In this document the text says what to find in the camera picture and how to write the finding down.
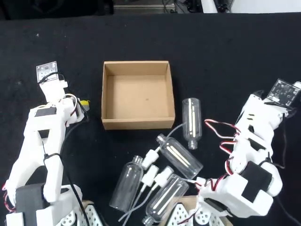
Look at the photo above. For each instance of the clear plastic bottle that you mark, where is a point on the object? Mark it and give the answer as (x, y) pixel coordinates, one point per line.
(192, 120)
(165, 199)
(182, 156)
(128, 183)

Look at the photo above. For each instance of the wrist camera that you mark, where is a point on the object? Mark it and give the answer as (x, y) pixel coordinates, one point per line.
(282, 93)
(46, 70)

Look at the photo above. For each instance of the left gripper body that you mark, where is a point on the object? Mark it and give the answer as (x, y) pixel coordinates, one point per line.
(67, 110)

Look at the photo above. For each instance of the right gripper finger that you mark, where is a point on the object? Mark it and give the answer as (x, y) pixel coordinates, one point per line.
(259, 94)

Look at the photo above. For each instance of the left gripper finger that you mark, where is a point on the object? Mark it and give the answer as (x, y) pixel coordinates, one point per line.
(85, 104)

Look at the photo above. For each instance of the white spray top with tube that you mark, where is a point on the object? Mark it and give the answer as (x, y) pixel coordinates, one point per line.
(150, 158)
(163, 175)
(149, 176)

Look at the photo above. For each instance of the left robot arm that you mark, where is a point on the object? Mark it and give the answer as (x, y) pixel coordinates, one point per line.
(35, 146)

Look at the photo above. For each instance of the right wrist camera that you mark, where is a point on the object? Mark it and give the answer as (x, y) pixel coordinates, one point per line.
(282, 93)

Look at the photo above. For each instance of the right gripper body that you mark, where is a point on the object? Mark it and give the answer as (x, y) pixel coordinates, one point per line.
(257, 117)

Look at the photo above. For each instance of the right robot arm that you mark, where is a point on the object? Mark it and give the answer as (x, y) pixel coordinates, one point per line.
(237, 195)

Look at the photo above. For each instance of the open cardboard box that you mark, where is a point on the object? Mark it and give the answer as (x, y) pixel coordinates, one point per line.
(137, 99)

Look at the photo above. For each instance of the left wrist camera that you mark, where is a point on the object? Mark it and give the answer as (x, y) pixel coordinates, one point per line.
(46, 70)

